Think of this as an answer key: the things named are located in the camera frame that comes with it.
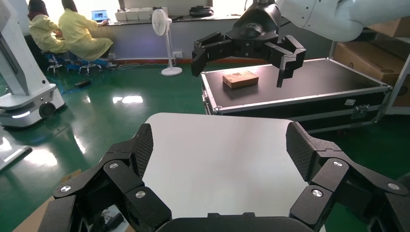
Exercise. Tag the person yellow coat black hair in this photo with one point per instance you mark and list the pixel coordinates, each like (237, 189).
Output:
(83, 35)

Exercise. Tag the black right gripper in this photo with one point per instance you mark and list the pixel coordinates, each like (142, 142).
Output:
(253, 25)

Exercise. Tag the grey long desk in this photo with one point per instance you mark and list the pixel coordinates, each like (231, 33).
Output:
(141, 38)

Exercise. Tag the large brown cardboard carton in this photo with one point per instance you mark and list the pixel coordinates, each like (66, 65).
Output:
(365, 60)

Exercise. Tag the small closed cardboard box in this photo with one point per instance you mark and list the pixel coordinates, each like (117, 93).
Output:
(240, 79)

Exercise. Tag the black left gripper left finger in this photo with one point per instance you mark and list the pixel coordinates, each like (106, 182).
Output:
(121, 179)

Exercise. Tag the black aluminium flight case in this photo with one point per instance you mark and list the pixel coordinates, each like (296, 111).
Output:
(320, 80)

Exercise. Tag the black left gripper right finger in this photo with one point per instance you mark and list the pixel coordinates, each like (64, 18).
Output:
(330, 179)

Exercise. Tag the white box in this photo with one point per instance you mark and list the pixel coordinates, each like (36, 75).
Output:
(145, 13)
(132, 14)
(120, 16)

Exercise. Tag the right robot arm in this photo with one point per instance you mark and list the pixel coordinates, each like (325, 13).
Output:
(336, 16)

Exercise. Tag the white standing fan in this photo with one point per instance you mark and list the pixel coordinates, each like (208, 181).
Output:
(159, 21)

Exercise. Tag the black power adapter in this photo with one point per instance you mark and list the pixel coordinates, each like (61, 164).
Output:
(82, 84)

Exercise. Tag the flat brown cardboard carton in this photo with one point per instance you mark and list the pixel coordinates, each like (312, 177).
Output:
(394, 27)

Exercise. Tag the white wall outlet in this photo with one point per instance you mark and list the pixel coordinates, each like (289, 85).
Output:
(177, 54)

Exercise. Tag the person yellow coat maroon headscarf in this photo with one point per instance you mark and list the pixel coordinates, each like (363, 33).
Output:
(45, 35)

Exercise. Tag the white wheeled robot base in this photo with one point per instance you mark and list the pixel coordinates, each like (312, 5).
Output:
(19, 80)

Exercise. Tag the blue stool chrome base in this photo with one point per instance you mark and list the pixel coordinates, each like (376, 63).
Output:
(55, 67)
(90, 68)

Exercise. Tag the open laptop blue screen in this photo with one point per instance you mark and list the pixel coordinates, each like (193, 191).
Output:
(100, 15)

